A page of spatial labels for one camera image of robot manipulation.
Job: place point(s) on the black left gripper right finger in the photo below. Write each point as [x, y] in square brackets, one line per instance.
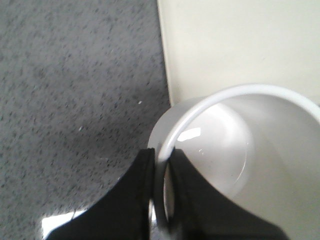
[201, 212]

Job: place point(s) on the cream rectangular tray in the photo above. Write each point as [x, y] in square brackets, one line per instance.
[210, 45]

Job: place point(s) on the white smiley face mug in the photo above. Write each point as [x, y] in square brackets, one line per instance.
[257, 144]

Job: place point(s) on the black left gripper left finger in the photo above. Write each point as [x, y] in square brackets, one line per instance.
[123, 213]

